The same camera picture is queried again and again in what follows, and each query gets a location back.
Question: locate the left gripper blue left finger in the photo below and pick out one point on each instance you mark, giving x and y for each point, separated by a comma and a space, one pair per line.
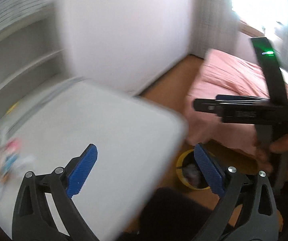
78, 169

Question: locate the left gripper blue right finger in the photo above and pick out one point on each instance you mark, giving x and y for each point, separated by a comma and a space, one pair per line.
212, 172

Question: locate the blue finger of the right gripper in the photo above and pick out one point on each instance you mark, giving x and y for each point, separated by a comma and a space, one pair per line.
208, 106
237, 98

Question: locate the black yellow trash bin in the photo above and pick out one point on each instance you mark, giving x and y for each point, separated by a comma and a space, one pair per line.
189, 173

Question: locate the pink bed blanket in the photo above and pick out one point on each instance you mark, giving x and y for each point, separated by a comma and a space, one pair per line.
224, 77

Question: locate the white desk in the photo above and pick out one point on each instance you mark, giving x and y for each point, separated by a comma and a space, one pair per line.
136, 140

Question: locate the red pink small box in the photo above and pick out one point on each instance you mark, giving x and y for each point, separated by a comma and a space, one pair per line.
13, 146

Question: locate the grey curtain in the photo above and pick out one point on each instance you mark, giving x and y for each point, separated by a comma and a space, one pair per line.
216, 26

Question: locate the grey desk hutch shelf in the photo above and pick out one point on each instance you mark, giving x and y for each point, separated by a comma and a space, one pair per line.
31, 53

